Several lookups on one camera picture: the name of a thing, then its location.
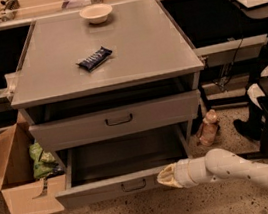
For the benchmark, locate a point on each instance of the dark blue snack bar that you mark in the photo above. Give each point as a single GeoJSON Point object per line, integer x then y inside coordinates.
{"type": "Point", "coordinates": [95, 60]}

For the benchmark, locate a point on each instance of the pink plastic bottle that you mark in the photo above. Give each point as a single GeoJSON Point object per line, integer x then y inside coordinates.
{"type": "Point", "coordinates": [208, 128]}

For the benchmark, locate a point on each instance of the grey drawer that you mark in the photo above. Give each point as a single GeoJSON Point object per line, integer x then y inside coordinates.
{"type": "Point", "coordinates": [109, 123]}
{"type": "Point", "coordinates": [120, 166]}

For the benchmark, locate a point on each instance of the grey top drawer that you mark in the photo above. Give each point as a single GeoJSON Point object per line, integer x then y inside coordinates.
{"type": "Point", "coordinates": [109, 123]}

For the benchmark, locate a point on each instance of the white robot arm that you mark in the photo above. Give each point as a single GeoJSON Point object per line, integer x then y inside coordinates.
{"type": "Point", "coordinates": [218, 164]}

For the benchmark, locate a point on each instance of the black shoe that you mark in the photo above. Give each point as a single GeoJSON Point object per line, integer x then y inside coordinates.
{"type": "Point", "coordinates": [252, 128]}

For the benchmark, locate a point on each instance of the green chip bag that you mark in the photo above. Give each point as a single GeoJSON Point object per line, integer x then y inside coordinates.
{"type": "Point", "coordinates": [45, 164]}

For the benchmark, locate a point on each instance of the grey drawer cabinet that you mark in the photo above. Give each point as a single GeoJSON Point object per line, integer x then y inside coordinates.
{"type": "Point", "coordinates": [82, 83]}

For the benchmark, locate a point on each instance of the white bowl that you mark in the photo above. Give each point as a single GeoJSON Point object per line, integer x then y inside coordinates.
{"type": "Point", "coordinates": [96, 13]}

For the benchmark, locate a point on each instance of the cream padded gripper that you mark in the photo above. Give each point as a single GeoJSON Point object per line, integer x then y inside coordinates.
{"type": "Point", "coordinates": [185, 173]}

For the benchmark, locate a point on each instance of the brown cardboard box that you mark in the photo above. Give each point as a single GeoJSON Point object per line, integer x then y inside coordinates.
{"type": "Point", "coordinates": [22, 193]}

